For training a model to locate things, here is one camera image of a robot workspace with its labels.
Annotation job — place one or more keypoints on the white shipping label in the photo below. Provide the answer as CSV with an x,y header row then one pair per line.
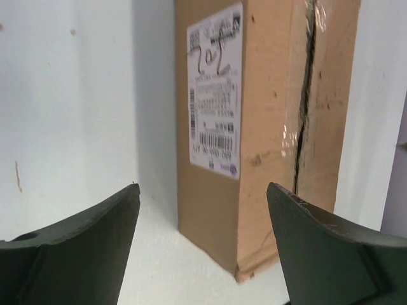
x,y
214,73

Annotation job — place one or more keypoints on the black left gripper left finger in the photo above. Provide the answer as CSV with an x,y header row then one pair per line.
x,y
79,260

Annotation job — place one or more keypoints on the brown cardboard express box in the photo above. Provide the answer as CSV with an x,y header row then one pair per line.
x,y
296,71

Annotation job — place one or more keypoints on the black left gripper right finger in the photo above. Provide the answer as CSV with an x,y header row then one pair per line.
x,y
327,259

